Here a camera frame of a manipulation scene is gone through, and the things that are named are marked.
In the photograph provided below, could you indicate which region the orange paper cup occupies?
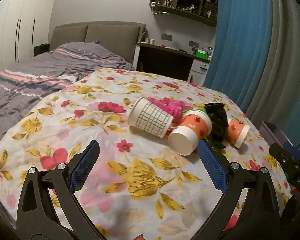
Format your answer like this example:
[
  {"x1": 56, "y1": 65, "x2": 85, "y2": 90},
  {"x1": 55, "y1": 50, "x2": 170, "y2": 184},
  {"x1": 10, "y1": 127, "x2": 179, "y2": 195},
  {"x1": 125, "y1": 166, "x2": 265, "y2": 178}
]
[
  {"x1": 168, "y1": 115, "x2": 212, "y2": 156},
  {"x1": 226, "y1": 118, "x2": 250, "y2": 148}
]

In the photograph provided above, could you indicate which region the black plastic bag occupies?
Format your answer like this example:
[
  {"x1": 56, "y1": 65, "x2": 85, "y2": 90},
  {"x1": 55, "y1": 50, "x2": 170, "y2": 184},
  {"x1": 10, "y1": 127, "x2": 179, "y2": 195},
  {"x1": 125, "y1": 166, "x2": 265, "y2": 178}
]
[{"x1": 204, "y1": 102, "x2": 229, "y2": 149}]

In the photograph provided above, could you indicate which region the small pink plastic bag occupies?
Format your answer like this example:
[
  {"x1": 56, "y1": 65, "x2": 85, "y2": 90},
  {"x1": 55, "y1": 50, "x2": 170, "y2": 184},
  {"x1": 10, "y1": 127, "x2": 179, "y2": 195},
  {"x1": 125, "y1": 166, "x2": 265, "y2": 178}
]
[{"x1": 147, "y1": 97, "x2": 193, "y2": 124}]

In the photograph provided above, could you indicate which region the green grid paper cup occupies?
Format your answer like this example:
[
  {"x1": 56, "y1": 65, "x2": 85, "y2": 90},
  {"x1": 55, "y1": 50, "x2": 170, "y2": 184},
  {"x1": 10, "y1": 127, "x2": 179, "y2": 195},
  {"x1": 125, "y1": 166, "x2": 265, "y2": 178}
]
[{"x1": 127, "y1": 97, "x2": 173, "y2": 138}]

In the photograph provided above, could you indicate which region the green foam net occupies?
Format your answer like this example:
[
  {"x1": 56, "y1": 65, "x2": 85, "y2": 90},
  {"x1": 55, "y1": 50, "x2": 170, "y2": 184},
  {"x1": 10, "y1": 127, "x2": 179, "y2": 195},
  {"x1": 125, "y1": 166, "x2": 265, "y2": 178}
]
[{"x1": 183, "y1": 108, "x2": 207, "y2": 117}]

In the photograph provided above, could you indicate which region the grey trash bin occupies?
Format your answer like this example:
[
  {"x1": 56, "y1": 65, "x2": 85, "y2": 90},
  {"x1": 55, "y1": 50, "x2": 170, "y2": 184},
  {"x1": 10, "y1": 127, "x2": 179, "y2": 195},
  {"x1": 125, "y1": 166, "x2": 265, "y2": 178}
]
[{"x1": 259, "y1": 121, "x2": 300, "y2": 156}]

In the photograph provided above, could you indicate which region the grey curtain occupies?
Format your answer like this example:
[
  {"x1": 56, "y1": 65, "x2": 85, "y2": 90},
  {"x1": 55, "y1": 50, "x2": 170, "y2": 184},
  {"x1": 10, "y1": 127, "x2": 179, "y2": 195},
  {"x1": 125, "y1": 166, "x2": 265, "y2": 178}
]
[{"x1": 247, "y1": 0, "x2": 300, "y2": 147}]

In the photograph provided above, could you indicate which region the floral bed sheet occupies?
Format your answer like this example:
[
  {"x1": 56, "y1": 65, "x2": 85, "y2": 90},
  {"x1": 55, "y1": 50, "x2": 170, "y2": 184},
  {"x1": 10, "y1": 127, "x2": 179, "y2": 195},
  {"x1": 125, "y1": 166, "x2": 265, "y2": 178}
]
[{"x1": 0, "y1": 67, "x2": 293, "y2": 240}]

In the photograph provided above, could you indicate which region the grey striped duvet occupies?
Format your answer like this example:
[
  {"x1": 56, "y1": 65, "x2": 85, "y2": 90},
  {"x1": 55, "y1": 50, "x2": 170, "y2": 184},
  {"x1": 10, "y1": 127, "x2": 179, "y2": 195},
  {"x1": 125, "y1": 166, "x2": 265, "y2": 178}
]
[{"x1": 0, "y1": 42, "x2": 133, "y2": 140}]

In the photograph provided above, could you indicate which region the white drawer unit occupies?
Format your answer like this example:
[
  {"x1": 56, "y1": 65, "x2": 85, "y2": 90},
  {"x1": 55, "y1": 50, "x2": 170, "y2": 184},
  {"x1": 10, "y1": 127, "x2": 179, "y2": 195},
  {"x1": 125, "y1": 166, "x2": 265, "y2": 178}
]
[{"x1": 187, "y1": 60, "x2": 210, "y2": 86}]

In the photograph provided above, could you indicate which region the blue curtain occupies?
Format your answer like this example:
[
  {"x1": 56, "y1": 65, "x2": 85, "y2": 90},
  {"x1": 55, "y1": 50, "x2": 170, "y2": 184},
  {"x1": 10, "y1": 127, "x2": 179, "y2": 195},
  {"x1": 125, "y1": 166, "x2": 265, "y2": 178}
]
[{"x1": 204, "y1": 0, "x2": 273, "y2": 111}]

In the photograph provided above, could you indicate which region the dark bedside table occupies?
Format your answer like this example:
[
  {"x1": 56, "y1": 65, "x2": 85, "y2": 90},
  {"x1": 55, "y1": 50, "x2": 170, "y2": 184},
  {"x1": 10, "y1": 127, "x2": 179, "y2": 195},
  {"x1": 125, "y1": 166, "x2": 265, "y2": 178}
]
[{"x1": 33, "y1": 43, "x2": 50, "y2": 57}]

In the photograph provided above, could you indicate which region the green box on desk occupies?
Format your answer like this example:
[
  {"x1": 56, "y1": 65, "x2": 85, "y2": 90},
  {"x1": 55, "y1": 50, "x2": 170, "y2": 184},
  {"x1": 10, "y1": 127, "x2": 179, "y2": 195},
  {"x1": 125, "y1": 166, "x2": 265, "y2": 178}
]
[{"x1": 195, "y1": 49, "x2": 209, "y2": 60}]

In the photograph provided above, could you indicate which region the dark desk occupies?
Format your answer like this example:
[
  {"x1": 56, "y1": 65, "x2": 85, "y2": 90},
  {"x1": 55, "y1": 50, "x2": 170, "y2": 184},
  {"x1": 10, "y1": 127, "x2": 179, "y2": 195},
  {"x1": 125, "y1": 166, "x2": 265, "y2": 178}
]
[{"x1": 133, "y1": 42, "x2": 210, "y2": 81}]

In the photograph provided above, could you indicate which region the grey upholstered headboard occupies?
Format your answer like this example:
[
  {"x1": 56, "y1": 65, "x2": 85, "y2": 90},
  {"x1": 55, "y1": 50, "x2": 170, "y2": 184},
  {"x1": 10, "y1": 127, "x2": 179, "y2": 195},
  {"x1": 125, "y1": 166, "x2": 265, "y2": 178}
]
[{"x1": 50, "y1": 21, "x2": 146, "y2": 63}]

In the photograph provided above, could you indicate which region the white wardrobe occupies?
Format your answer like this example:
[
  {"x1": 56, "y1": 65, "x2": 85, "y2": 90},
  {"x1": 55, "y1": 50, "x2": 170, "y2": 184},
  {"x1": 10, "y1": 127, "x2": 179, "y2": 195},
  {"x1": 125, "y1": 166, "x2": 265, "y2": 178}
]
[{"x1": 0, "y1": 0, "x2": 55, "y2": 71}]

